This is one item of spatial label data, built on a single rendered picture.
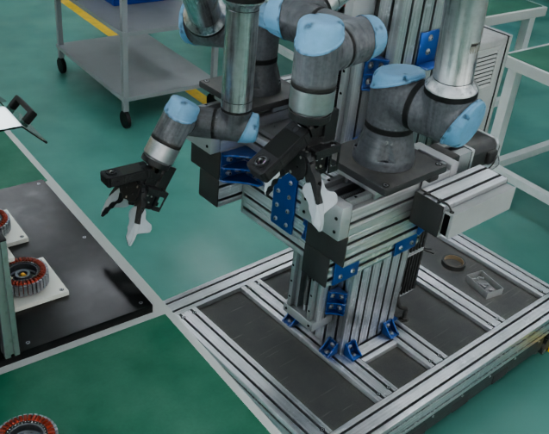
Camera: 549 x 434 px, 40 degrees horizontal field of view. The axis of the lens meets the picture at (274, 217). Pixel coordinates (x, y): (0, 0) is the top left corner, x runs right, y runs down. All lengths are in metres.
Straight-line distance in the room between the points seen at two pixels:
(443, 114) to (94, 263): 0.88
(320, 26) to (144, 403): 0.80
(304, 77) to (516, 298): 1.88
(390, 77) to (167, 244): 1.78
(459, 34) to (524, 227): 2.30
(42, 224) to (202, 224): 1.49
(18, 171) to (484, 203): 1.30
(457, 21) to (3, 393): 1.15
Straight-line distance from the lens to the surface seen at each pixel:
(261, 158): 1.24
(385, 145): 1.76
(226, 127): 1.81
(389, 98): 1.72
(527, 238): 3.72
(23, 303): 1.74
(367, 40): 1.28
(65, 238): 1.95
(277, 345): 2.48
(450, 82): 1.64
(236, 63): 1.74
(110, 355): 1.64
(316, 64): 1.20
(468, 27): 1.59
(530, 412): 2.81
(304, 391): 2.35
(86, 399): 1.55
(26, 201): 2.11
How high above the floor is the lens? 1.87
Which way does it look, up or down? 32 degrees down
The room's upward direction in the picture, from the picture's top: 6 degrees clockwise
